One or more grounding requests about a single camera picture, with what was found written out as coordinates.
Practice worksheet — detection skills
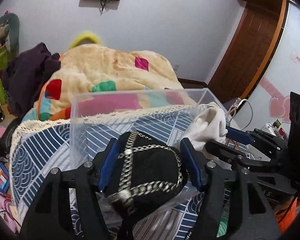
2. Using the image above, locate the brown wooden wardrobe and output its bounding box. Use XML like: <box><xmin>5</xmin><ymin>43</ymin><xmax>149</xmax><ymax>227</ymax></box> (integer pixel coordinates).
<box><xmin>208</xmin><ymin>0</ymin><xmax>286</xmax><ymax>103</ymax></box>

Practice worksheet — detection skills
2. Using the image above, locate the black bag with silver chain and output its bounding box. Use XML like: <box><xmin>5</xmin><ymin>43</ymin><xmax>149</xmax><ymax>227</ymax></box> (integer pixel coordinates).
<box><xmin>104</xmin><ymin>131</ymin><xmax>188</xmax><ymax>224</ymax></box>

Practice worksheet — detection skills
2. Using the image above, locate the dark purple clothing pile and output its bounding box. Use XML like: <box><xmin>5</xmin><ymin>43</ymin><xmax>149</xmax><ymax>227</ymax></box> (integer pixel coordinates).
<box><xmin>0</xmin><ymin>42</ymin><xmax>61</xmax><ymax>117</ymax></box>

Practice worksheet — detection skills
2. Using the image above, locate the grey green plush toy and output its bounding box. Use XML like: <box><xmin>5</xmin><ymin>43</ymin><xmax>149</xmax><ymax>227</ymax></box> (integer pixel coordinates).
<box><xmin>0</xmin><ymin>12</ymin><xmax>20</xmax><ymax>54</ymax></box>

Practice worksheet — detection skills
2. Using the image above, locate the clear plastic storage box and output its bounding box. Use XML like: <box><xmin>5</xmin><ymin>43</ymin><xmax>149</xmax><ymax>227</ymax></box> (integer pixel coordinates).
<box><xmin>69</xmin><ymin>87</ymin><xmax>231</xmax><ymax>213</ymax></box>

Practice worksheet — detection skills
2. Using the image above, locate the white sliding door with hearts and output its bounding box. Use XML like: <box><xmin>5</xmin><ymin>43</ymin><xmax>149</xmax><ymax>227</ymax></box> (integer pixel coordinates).
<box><xmin>234</xmin><ymin>1</ymin><xmax>300</xmax><ymax>132</ymax></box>

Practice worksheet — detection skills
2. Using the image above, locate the beige colourful fleece blanket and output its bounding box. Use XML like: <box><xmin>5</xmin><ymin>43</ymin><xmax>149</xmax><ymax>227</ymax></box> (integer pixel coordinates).
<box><xmin>23</xmin><ymin>43</ymin><xmax>182</xmax><ymax>121</ymax></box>

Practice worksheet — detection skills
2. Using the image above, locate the blue white patterned tablecloth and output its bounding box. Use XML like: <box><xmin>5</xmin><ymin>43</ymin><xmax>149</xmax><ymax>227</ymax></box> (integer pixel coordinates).
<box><xmin>9</xmin><ymin>102</ymin><xmax>241</xmax><ymax>240</ymax></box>

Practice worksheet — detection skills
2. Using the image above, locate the white cloth pouch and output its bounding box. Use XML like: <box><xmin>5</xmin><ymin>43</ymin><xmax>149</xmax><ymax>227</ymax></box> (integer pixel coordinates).
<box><xmin>174</xmin><ymin>107</ymin><xmax>228</xmax><ymax>153</ymax></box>

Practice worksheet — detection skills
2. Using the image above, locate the green bottle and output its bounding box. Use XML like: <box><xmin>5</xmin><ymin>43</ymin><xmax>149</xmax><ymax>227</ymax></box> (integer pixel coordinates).
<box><xmin>0</xmin><ymin>77</ymin><xmax>7</xmax><ymax>106</ymax></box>

